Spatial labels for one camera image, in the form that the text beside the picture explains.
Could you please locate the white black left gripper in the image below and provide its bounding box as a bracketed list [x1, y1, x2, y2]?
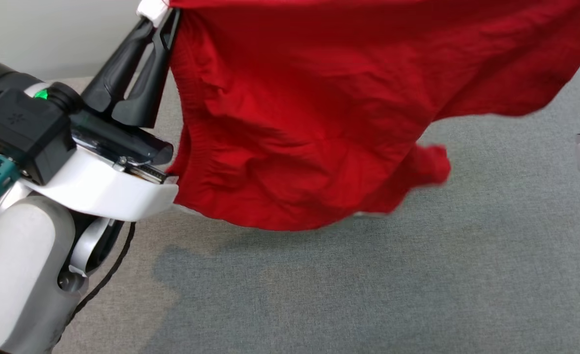
[0, 9, 181, 222]

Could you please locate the red garment with white trim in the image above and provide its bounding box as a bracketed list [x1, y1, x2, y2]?
[137, 0, 580, 232]

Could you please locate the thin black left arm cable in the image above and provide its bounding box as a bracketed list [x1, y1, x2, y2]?
[49, 221, 136, 354]

